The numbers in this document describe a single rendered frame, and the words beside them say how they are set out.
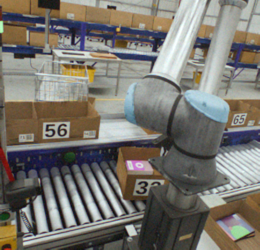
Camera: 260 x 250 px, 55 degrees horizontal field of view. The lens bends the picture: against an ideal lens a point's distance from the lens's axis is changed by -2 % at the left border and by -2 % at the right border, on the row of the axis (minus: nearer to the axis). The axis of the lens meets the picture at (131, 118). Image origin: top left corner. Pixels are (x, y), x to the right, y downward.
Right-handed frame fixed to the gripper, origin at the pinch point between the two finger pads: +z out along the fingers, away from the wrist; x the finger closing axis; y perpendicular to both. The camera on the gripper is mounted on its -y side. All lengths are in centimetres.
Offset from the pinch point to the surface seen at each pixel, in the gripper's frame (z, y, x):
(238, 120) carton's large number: -2, 112, 49
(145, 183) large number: 11.8, -8.4, 2.2
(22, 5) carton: -107, -39, 494
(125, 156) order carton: 10.7, -7.0, 31.9
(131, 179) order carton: 9.6, -16.3, 4.4
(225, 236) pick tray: 19.7, 11.9, -38.0
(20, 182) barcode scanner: -9, -71, -13
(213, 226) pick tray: 20.3, 12.0, -30.2
